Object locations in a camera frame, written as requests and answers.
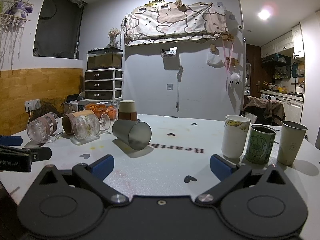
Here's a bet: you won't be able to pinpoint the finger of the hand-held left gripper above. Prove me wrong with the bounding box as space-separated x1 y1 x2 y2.
0 144 52 162
0 135 23 146

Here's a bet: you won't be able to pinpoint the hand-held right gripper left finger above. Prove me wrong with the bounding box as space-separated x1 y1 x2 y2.
38 154 126 203

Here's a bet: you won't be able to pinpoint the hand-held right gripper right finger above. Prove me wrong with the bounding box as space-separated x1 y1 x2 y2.
195 154 284 204

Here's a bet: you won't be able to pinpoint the grey metal cup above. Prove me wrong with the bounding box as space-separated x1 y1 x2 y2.
112 120 152 151

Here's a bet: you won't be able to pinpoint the white printed cup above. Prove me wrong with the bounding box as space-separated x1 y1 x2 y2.
221 115 251 159

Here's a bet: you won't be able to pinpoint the green printed cup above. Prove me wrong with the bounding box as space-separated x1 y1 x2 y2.
244 125 276 165

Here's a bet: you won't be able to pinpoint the brown cylindrical cup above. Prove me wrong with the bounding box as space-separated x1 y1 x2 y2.
62 110 98 136

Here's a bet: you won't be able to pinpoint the brown paper cup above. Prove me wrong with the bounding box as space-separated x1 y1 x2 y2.
118 100 138 122

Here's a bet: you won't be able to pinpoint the beige tall cup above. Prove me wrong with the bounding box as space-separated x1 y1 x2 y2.
276 120 308 166

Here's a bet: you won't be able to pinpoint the clear glass mug brown band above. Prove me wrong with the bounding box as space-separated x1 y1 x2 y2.
27 112 63 143

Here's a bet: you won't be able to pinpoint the clear ribbed goblet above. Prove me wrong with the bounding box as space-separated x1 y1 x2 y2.
72 113 111 141

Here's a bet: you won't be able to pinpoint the clear box of orange snacks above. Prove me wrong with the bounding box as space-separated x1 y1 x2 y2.
84 102 118 120

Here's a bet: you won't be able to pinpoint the chair with draped clothes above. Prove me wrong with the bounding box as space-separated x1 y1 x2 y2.
243 96 286 126

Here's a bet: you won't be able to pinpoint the white plastic drawer unit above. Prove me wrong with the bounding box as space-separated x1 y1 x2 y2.
84 69 124 101

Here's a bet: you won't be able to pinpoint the brown door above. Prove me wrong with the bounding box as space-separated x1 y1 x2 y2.
246 44 263 97

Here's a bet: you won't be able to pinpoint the glass fish tank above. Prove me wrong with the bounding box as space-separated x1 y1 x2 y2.
87 47 123 71

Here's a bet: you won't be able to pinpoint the white hanging bag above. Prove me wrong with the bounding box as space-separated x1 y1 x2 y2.
206 52 224 68

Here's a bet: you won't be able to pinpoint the pink hanging ribbon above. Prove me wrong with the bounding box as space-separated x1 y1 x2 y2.
222 39 235 73

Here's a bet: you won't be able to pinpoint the purple plush toy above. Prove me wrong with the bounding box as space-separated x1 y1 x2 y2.
6 1 33 18

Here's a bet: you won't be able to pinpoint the dried flower bouquet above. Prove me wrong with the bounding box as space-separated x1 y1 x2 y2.
108 27 120 48

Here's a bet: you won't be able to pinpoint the white kitchen cabinets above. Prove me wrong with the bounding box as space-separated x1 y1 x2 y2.
260 24 306 58

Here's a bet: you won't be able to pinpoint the printed blanket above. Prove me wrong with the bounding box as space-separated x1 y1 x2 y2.
124 2 229 46

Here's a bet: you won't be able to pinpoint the ceiling spotlight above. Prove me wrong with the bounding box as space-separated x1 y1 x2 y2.
257 8 272 21

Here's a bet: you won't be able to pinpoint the white wall socket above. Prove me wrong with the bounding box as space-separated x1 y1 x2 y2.
25 99 41 111

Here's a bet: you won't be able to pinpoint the hanging white cable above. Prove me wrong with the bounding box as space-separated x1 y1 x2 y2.
176 65 185 112

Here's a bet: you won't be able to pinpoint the macrame wall hanging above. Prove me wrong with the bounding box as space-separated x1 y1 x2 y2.
0 0 35 71

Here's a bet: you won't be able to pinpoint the clear wall shelf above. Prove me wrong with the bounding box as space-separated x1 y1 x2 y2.
161 47 178 58

